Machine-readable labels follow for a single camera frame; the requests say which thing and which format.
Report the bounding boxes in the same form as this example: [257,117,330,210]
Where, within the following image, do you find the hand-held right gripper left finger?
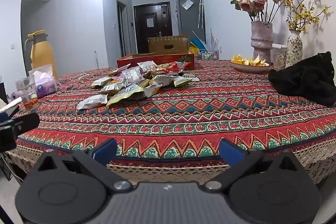
[34,138,132,193]

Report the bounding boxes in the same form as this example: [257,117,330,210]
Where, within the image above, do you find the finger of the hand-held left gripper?
[0,106,20,123]
[0,112,40,135]

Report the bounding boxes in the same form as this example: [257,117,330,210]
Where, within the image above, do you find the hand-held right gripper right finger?
[201,138,302,193]

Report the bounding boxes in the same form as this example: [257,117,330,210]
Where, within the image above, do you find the pile of snack packets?
[76,61,199,110]

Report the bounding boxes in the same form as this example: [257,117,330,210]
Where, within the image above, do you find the red cardboard box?
[117,52,195,69]

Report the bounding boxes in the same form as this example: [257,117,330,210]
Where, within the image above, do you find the clear glass cup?
[15,76,38,109]

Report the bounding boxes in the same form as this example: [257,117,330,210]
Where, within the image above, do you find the purple tissue pack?
[28,64,58,98]

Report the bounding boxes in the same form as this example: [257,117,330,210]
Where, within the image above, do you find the patterned red tablecloth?
[5,59,336,188]

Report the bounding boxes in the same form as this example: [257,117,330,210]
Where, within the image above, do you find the yellow thermos jug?
[24,30,59,80]

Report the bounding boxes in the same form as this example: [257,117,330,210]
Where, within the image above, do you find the beige plate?
[230,60,271,73]

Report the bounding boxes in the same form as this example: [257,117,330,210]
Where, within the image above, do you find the orange peel pieces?
[231,54,270,66]

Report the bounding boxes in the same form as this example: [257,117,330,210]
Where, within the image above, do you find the clear storage jar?
[272,43,287,71]

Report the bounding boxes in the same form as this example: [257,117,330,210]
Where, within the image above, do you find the black cloth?
[268,51,336,106]

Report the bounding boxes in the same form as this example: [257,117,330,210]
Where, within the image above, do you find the blue folder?
[190,39,208,52]

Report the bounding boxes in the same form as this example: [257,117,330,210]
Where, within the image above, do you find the pink ceramic vase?
[251,21,273,63]

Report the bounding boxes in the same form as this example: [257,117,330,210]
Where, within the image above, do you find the floral patterned vase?
[286,30,303,68]

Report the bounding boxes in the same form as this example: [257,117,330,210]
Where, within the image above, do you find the dark entrance door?
[133,3,173,54]

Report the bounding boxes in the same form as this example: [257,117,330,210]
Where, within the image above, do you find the grey refrigerator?
[176,0,206,43]

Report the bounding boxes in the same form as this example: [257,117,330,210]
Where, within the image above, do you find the white umbrella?
[197,0,205,29]

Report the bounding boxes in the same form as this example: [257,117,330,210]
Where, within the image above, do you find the yellow flower branches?
[284,0,332,31]

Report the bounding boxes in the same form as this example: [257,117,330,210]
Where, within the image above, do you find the wire storage rack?
[197,49,219,61]

